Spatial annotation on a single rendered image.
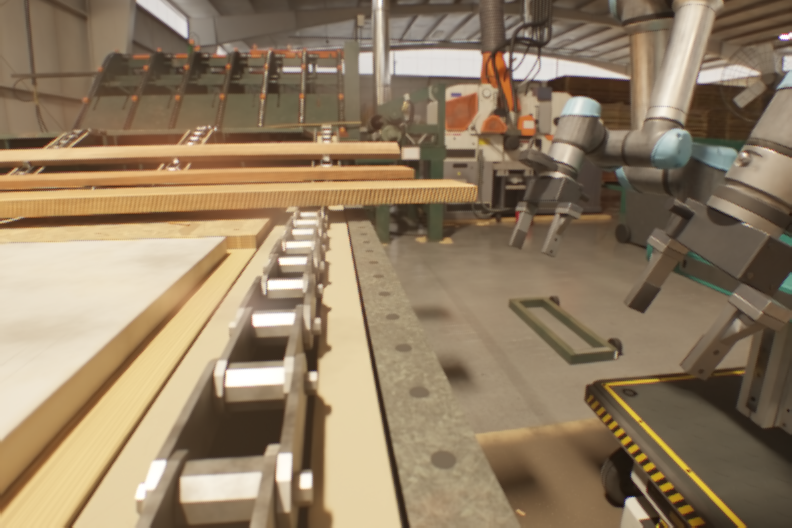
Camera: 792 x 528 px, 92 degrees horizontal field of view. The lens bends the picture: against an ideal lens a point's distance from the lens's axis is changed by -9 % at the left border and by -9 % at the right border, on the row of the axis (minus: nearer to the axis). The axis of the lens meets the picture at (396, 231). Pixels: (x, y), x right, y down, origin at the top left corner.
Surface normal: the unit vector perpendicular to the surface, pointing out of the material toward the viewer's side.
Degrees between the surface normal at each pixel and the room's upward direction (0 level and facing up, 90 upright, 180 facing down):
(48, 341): 0
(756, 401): 90
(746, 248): 67
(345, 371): 0
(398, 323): 0
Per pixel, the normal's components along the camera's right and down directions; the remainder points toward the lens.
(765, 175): -0.73, -0.07
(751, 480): 0.00, -0.98
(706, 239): -0.92, -0.39
